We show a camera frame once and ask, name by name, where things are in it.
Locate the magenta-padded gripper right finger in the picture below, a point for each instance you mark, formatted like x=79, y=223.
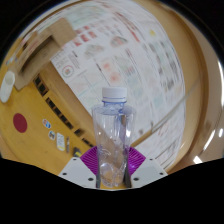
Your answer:
x=148, y=170

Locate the dark pen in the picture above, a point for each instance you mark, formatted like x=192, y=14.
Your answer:
x=68, y=145

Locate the wooden slotted rail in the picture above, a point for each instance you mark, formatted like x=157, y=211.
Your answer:
x=66, y=110

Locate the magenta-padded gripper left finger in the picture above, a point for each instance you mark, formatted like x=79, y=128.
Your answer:
x=75, y=170

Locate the clear plastic water bottle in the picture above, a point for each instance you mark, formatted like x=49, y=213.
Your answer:
x=113, y=133

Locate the white rectangular card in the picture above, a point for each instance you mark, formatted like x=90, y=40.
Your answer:
x=60, y=142

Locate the flat round red coaster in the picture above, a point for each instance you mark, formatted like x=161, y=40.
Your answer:
x=20, y=122

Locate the wall of paper posters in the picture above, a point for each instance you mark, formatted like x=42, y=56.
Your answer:
x=133, y=66

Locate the brown cardboard box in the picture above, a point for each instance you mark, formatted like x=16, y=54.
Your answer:
x=33, y=66

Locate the white cup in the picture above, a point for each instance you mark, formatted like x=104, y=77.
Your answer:
x=6, y=87

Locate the small colourful card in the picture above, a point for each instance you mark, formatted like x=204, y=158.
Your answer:
x=46, y=123
x=52, y=135

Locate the small dark round object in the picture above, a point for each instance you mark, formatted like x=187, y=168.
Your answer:
x=77, y=152

